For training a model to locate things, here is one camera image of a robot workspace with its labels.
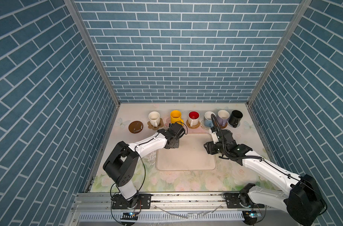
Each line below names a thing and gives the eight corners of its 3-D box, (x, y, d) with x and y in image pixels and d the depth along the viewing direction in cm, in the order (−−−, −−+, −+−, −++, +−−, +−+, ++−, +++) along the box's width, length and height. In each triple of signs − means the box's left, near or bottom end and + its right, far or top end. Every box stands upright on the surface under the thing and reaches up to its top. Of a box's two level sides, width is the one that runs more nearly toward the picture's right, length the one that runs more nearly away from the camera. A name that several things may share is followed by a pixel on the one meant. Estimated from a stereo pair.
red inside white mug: (188, 128, 106) (189, 121, 99) (187, 117, 113) (188, 110, 106) (199, 128, 106) (200, 121, 100) (198, 117, 113) (199, 110, 106)
